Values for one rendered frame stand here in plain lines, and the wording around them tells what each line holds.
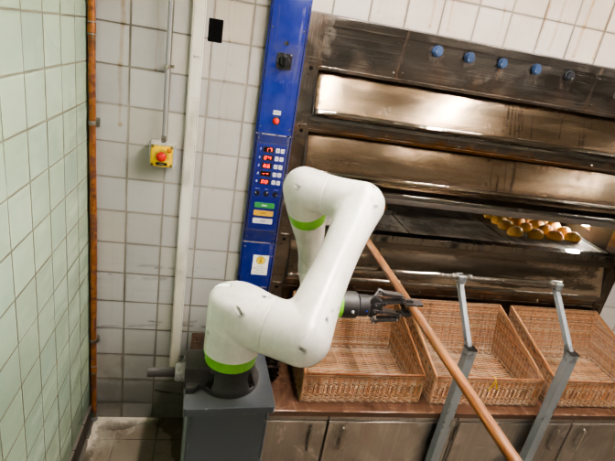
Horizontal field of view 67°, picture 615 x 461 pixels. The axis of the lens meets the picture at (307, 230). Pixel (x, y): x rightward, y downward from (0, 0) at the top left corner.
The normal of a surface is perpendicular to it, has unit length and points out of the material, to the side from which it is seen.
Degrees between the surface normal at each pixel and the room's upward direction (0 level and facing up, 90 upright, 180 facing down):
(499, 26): 90
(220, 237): 90
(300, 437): 90
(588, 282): 70
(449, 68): 90
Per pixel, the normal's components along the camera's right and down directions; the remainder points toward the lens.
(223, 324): -0.35, 0.27
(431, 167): 0.20, 0.05
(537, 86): 0.15, 0.39
